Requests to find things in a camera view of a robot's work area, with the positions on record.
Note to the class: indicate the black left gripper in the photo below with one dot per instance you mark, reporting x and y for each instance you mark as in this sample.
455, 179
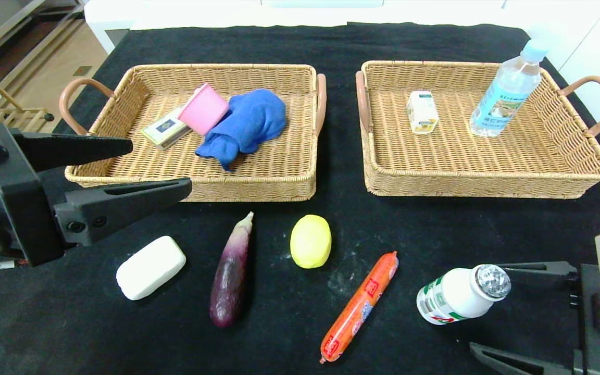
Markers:
28, 200

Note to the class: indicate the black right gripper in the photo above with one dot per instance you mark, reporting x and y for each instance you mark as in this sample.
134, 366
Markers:
593, 312

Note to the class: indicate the white milk bottle green label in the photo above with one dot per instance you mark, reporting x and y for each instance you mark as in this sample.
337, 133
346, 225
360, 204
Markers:
456, 294

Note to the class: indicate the orange sausage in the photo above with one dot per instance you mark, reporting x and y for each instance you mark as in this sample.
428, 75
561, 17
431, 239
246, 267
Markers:
360, 307

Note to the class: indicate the yellow lemon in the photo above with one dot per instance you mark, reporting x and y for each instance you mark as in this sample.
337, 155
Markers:
310, 242

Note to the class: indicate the small white drink carton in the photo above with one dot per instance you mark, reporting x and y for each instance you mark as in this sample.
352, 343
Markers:
422, 112

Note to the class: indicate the cream box with blue print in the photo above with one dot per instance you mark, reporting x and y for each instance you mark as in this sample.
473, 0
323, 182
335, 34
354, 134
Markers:
164, 129

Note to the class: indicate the wooden rack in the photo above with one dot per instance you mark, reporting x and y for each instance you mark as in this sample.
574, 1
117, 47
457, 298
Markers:
19, 117

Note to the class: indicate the white soap bar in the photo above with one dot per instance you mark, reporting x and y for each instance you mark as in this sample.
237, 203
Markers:
150, 268

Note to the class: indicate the brass floor outlet cover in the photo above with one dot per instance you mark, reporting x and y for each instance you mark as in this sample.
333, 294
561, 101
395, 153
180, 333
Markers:
83, 71

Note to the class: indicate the pink plastic cup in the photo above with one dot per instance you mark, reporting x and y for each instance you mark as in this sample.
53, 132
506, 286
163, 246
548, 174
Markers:
203, 110

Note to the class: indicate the blue cloth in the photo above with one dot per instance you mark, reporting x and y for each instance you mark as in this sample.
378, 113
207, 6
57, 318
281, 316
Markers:
250, 122

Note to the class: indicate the purple eggplant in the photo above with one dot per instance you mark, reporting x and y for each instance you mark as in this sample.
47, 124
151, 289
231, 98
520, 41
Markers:
229, 276

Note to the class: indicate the white table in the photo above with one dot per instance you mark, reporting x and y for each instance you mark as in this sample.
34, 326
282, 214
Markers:
117, 15

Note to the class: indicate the clear water bottle blue cap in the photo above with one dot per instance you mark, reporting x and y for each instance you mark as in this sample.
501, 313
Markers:
505, 94

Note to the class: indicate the grey metal rail frame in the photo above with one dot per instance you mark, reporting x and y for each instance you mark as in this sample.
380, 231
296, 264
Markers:
8, 27

